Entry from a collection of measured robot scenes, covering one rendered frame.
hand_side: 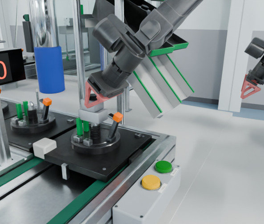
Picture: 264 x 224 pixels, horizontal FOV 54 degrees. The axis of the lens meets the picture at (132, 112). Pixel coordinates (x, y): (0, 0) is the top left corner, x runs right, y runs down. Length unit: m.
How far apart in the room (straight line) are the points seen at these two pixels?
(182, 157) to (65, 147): 0.39
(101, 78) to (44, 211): 0.32
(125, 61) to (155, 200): 0.30
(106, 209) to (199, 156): 0.47
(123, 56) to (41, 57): 1.06
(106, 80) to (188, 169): 0.39
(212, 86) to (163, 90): 3.20
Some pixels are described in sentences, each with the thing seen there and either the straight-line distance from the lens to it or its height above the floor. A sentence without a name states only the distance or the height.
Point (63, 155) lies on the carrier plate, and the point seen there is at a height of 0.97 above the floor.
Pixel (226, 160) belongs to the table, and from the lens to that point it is 0.92.
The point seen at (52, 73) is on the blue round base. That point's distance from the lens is 1.61.
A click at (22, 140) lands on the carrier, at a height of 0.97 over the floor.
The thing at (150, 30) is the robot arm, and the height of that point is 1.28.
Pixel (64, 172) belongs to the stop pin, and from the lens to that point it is 0.68.
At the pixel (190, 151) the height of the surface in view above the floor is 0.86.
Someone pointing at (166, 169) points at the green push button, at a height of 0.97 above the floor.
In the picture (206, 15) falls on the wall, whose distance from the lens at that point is 4.05.
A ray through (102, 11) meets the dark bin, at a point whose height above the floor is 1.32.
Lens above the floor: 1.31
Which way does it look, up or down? 21 degrees down
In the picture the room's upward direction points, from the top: straight up
